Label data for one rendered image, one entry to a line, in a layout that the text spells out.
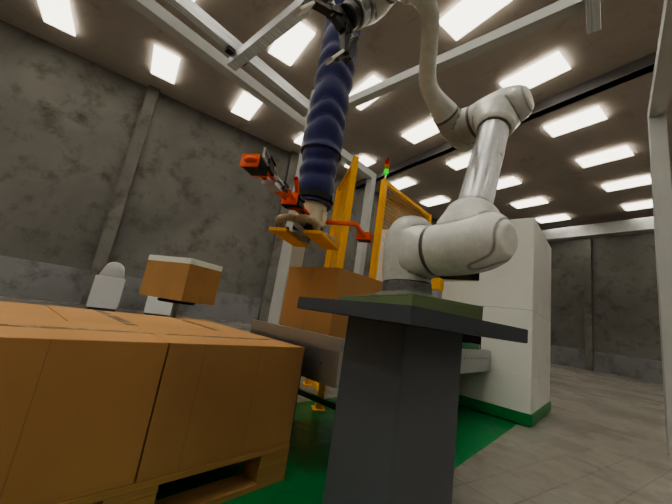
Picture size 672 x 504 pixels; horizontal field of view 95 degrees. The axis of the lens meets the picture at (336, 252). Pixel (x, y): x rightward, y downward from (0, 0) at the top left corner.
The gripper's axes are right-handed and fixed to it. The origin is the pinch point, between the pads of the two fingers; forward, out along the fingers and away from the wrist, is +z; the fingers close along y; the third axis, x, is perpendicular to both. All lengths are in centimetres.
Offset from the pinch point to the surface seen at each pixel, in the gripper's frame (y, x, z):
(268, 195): -126, -952, -532
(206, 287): -73, -258, 11
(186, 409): -59, -55, 88
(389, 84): -40, -139, -249
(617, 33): -244, -6, -773
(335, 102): -17, -64, -69
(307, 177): -37, -72, -26
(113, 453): -49, -52, 106
